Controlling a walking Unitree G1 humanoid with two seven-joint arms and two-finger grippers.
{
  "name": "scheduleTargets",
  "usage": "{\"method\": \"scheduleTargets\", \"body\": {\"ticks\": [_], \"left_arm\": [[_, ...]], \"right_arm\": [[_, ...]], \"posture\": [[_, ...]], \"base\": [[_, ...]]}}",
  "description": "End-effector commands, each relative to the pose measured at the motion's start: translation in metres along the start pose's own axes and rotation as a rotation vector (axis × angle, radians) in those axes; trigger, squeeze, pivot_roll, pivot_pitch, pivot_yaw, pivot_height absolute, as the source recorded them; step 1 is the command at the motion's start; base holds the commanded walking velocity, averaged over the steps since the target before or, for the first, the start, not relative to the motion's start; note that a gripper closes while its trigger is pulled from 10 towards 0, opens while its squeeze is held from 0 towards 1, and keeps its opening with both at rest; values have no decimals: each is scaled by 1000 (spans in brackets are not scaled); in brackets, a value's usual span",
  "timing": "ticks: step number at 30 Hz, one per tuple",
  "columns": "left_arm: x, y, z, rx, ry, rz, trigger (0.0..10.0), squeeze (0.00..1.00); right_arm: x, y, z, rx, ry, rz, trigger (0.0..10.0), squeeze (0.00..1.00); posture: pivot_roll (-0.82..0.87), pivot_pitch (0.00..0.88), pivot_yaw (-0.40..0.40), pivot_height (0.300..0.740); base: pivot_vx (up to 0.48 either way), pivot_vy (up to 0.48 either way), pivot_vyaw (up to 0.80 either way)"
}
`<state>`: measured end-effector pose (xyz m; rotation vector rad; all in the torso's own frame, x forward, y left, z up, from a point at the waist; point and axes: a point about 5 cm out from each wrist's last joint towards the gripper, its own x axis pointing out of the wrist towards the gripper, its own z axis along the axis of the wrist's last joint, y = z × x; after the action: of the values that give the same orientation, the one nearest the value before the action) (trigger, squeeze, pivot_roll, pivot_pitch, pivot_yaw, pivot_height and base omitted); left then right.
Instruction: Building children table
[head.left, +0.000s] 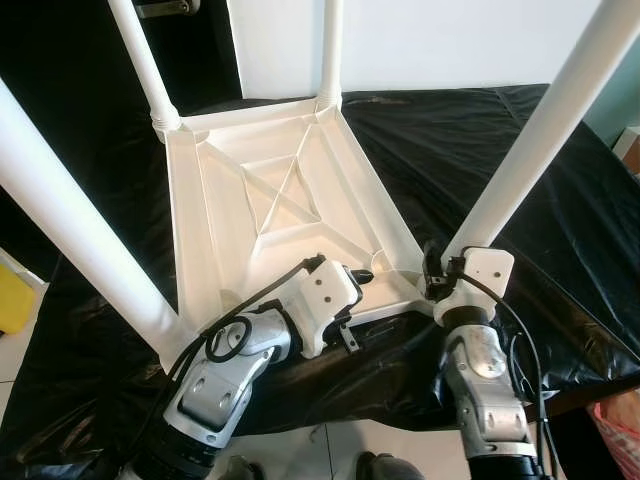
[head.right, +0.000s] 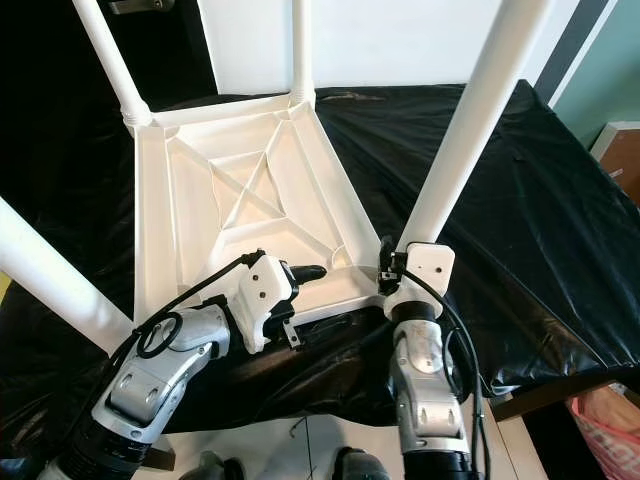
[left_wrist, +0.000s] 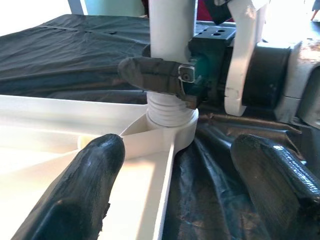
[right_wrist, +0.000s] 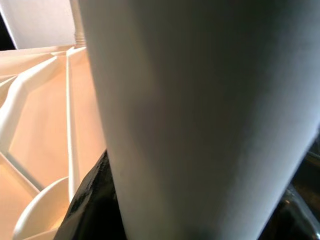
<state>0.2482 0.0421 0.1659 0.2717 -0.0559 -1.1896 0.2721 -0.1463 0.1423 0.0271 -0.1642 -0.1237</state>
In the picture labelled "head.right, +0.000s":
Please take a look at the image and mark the black plastic table cover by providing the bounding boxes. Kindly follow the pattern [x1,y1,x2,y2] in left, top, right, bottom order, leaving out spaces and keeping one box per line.
[0,80,640,471]

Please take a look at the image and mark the white plastic table leg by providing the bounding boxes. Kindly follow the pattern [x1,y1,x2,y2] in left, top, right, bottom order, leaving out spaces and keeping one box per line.
[290,0,318,106]
[72,0,153,126]
[0,198,136,353]
[395,0,556,253]

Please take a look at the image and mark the grey robot right foot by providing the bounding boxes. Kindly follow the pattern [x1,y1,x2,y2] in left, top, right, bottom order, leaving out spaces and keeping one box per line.
[335,447,391,480]

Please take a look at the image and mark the white brown cabinet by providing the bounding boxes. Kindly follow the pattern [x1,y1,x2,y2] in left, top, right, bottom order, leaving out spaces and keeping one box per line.
[590,120,640,201]

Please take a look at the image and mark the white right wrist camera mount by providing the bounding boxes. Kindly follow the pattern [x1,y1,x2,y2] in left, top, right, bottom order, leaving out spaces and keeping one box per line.
[385,242,456,321]

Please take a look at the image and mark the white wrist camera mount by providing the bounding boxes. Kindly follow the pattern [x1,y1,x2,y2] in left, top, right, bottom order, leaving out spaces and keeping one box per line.
[228,255,299,353]
[385,242,456,321]

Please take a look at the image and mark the grey robot left foot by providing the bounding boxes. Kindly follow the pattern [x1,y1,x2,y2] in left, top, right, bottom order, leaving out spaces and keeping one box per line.
[195,450,241,480]

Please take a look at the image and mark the grey robot foot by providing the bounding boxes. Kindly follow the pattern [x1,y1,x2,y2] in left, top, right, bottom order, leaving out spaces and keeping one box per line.
[335,447,391,480]
[195,450,241,480]

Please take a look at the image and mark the white board panel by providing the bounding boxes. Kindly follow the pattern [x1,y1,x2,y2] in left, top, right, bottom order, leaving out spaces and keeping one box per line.
[198,0,586,96]

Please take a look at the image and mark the dark grey wall post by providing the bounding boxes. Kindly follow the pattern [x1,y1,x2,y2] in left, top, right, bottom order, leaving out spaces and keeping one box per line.
[535,0,616,101]

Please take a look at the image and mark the red plastic bag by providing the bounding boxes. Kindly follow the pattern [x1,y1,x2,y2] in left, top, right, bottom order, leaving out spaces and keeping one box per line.
[565,385,640,480]

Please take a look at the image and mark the metal door handle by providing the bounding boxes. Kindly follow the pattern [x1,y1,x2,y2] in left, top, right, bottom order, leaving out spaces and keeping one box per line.
[108,0,173,15]

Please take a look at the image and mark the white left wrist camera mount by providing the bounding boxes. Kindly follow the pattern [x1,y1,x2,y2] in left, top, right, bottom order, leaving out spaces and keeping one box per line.
[228,255,299,353]

